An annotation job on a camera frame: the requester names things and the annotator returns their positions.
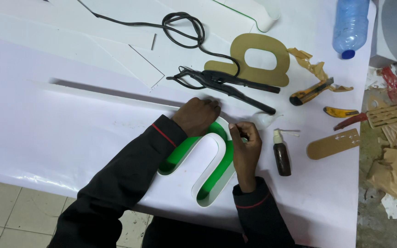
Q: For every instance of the person's right hand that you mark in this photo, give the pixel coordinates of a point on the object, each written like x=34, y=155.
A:
x=246, y=151

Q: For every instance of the person's left hand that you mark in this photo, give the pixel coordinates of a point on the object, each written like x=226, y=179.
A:
x=196, y=115

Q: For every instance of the person's left fingers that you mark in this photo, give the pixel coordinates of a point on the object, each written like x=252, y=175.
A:
x=208, y=103

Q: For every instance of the green and white channel letter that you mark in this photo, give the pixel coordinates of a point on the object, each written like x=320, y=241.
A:
x=215, y=172

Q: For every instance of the small white glue bottle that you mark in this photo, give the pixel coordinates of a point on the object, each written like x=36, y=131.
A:
x=262, y=120

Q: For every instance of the brown board letter cutout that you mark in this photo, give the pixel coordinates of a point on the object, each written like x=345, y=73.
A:
x=236, y=50

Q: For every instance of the small grey metal strip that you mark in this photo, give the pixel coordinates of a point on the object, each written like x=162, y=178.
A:
x=153, y=42

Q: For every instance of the white nozzle piece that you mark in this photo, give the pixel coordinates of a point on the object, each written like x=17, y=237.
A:
x=290, y=132

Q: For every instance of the brown bottle with white cap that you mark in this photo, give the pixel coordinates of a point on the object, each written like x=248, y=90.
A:
x=282, y=158

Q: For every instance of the long white plastic strip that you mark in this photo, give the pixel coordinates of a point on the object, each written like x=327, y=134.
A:
x=109, y=94

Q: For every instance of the yellow black utility knife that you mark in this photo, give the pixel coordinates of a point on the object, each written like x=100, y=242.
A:
x=308, y=93

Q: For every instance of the white channel letter shell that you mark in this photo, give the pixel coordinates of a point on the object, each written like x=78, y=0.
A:
x=264, y=15

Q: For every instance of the crumpled brown tape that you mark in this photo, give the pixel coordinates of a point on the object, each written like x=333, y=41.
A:
x=314, y=67

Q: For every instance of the brown oblong board piece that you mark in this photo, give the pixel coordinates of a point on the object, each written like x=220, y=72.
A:
x=333, y=144

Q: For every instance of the person's black clothing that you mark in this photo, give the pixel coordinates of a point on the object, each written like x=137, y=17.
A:
x=191, y=234

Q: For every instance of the white plastic sheet offcut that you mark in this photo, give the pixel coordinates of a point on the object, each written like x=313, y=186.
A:
x=64, y=38

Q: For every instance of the clear blue-capped water bottle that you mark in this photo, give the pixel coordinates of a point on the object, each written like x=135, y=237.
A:
x=350, y=26

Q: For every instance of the slotted wooden cutout pieces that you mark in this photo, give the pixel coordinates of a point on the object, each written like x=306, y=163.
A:
x=389, y=115

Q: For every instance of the heap of brown paper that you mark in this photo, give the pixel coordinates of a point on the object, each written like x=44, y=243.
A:
x=396, y=172

